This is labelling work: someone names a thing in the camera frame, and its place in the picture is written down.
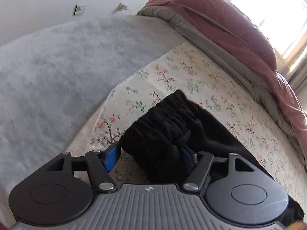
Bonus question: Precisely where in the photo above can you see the black pants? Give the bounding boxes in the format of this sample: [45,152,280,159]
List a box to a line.
[120,90,306,229]

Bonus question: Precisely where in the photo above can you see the floral bed sheet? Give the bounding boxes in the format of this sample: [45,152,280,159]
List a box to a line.
[68,43,306,207]

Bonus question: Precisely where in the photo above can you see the grey curtain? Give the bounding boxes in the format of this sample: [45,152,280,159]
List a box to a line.
[287,55,306,91]

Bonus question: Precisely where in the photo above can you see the pink and grey duvet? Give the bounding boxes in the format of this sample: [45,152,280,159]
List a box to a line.
[138,0,306,154]

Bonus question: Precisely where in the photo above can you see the window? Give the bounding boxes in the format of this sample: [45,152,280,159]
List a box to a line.
[231,0,306,59]

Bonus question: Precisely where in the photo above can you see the wall plug with cable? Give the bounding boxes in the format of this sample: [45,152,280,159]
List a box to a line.
[113,3,131,15]

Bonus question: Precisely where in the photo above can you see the white wall socket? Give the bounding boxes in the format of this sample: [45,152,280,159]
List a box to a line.
[73,5,86,16]

